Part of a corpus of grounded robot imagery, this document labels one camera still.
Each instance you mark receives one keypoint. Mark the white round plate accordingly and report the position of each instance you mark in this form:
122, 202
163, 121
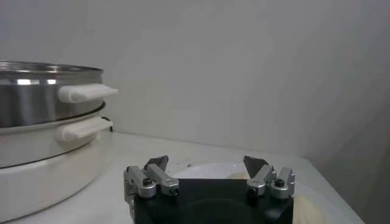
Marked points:
213, 170

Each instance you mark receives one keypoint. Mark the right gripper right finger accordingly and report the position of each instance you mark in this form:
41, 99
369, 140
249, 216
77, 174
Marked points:
263, 178

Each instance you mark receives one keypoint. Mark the stainless steel steamer basket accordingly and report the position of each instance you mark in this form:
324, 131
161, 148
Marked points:
33, 103

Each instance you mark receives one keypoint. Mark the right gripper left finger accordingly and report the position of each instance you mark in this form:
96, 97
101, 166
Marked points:
163, 179

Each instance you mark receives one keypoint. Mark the white electric cooking pot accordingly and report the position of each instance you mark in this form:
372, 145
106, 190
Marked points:
45, 179

